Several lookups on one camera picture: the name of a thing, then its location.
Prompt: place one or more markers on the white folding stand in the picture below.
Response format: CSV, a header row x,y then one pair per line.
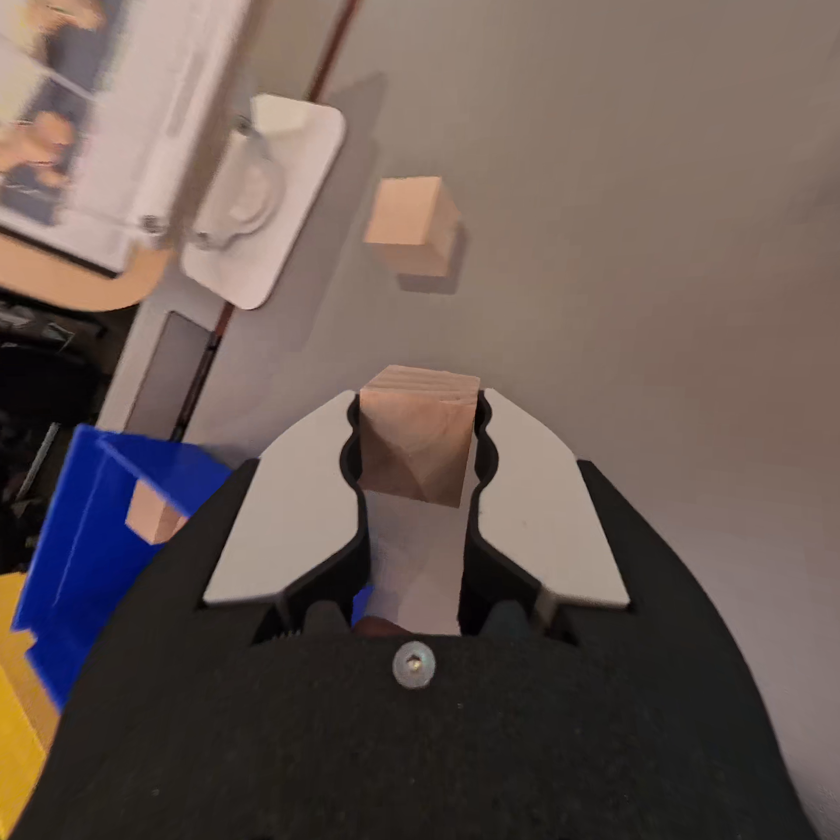
x,y
269,197

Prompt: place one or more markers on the white instruction sheet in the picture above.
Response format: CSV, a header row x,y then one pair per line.
x,y
79,118

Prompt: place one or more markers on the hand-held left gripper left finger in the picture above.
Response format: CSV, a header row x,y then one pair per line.
x,y
289,519

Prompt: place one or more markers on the blue plastic bin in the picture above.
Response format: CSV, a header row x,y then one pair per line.
x,y
92,551

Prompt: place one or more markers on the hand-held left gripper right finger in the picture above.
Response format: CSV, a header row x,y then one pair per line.
x,y
549,519

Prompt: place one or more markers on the medium wooden cube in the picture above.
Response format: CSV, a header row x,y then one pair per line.
x,y
420,433

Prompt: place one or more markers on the large wooden cube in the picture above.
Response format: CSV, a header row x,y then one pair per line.
x,y
414,223
155,515

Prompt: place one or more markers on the yellow plastic bin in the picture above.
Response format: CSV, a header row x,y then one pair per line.
x,y
24,709

